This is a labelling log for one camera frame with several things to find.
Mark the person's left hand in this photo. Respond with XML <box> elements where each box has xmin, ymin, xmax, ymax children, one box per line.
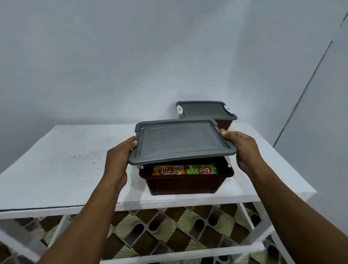
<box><xmin>103</xmin><ymin>136</ymin><xmax>138</xmax><ymax>191</ymax></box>

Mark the person's right hand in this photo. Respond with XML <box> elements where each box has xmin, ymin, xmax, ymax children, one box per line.
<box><xmin>219</xmin><ymin>128</ymin><xmax>266</xmax><ymax>180</ymax></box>

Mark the green snack packet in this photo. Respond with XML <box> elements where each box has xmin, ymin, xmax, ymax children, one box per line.
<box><xmin>186</xmin><ymin>163</ymin><xmax>219</xmax><ymax>176</ymax></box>

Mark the orange snack packet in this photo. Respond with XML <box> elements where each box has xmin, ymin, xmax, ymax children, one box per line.
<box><xmin>152</xmin><ymin>165</ymin><xmax>187</xmax><ymax>176</ymax></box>

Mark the dark grey lid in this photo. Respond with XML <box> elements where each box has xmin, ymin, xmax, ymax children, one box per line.
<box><xmin>176</xmin><ymin>101</ymin><xmax>238</xmax><ymax>121</ymax></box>
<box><xmin>128</xmin><ymin>118</ymin><xmax>237</xmax><ymax>166</ymax></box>

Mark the person's right forearm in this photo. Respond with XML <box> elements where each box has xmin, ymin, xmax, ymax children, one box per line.
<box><xmin>250</xmin><ymin>164</ymin><xmax>348</xmax><ymax>264</ymax></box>

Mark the person's left forearm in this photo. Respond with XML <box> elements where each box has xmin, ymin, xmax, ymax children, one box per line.
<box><xmin>38</xmin><ymin>175</ymin><xmax>128</xmax><ymax>264</ymax></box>

